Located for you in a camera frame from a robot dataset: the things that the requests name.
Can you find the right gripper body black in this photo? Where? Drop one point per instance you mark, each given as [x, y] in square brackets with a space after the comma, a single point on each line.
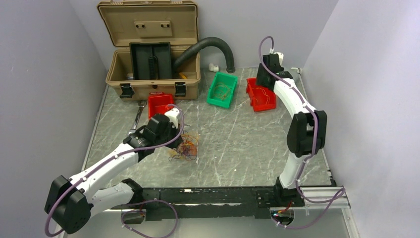
[260, 77]

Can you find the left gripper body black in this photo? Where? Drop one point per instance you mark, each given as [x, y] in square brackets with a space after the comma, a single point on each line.
[170, 133]

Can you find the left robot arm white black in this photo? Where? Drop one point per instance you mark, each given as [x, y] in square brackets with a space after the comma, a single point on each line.
[71, 202]

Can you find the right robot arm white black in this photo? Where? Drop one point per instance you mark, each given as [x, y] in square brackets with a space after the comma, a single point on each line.
[306, 134]

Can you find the red plastic bin right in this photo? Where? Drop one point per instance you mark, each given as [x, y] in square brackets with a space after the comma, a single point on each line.
[261, 99]

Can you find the red plastic bin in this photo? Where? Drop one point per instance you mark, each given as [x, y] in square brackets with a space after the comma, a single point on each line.
[158, 104]
[261, 99]

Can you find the red plastic bin left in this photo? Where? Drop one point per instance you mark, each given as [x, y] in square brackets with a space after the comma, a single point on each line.
[158, 104]

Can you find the silver wrench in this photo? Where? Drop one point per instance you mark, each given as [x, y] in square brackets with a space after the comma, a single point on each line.
[142, 104]

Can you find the green plastic bin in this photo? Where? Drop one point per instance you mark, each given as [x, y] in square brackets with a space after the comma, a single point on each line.
[222, 89]

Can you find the white pipe fitting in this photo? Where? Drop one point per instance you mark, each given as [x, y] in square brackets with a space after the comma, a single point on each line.
[213, 68]

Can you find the black toolbox tray insert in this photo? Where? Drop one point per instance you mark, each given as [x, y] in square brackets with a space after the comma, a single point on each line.
[151, 61]

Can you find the tan plastic toolbox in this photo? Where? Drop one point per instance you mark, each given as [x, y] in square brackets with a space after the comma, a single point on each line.
[149, 35]

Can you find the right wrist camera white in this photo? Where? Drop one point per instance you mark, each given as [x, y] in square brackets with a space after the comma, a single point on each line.
[280, 56]

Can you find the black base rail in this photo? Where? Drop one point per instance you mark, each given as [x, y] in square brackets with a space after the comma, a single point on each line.
[206, 202]

